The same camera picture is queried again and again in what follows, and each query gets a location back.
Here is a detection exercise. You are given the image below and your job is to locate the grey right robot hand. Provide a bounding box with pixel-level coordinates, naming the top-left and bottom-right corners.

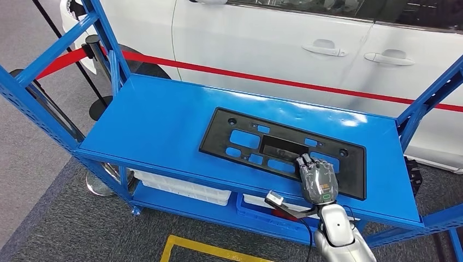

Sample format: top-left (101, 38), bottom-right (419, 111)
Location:
top-left (295, 153), bottom-right (340, 206)

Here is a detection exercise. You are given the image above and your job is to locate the red plastic piece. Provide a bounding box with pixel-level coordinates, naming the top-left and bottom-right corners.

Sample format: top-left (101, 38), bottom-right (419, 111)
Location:
top-left (273, 210), bottom-right (299, 222)

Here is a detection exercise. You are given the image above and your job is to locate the blue plastic crate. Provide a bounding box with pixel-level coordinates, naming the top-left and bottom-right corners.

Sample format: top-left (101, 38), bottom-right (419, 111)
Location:
top-left (236, 193), bottom-right (319, 232)

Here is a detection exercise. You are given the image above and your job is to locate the red barrier belt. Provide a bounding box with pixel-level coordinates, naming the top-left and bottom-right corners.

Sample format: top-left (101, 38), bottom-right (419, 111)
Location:
top-left (36, 47), bottom-right (463, 114)

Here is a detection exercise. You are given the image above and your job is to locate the yellow floor tape square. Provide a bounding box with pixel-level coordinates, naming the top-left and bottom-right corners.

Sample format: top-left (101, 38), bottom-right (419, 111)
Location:
top-left (160, 235), bottom-right (276, 262)

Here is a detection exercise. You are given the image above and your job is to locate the white car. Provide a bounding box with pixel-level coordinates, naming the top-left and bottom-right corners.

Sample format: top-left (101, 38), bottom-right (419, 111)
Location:
top-left (60, 0), bottom-right (463, 174)

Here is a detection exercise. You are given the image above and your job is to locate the chrome stanchion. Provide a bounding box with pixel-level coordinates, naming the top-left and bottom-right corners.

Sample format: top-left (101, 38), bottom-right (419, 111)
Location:
top-left (9, 68), bottom-right (135, 197)

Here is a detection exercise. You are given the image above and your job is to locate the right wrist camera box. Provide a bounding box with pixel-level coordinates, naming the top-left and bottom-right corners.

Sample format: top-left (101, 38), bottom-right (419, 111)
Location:
top-left (264, 190), bottom-right (319, 219)

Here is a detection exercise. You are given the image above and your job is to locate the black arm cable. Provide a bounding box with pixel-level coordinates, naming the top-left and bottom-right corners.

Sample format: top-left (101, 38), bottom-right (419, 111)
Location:
top-left (298, 205), bottom-right (359, 262)

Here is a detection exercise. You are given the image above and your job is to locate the black bracket part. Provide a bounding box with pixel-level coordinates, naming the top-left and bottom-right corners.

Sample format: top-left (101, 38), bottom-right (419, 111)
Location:
top-left (405, 157), bottom-right (424, 198)

